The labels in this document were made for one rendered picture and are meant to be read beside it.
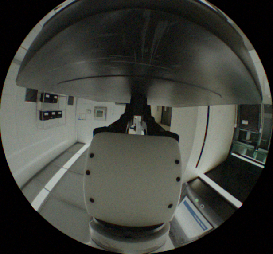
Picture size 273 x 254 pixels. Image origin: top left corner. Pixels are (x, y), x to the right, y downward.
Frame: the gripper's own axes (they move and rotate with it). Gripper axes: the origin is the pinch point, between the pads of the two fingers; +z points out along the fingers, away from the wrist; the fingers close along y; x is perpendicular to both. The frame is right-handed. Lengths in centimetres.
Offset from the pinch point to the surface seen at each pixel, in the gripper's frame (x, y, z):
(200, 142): -16.7, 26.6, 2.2
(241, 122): -10, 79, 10
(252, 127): -3, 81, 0
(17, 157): -77, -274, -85
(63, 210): -145, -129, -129
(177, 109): -22.4, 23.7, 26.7
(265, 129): 7, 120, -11
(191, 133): -15.4, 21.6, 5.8
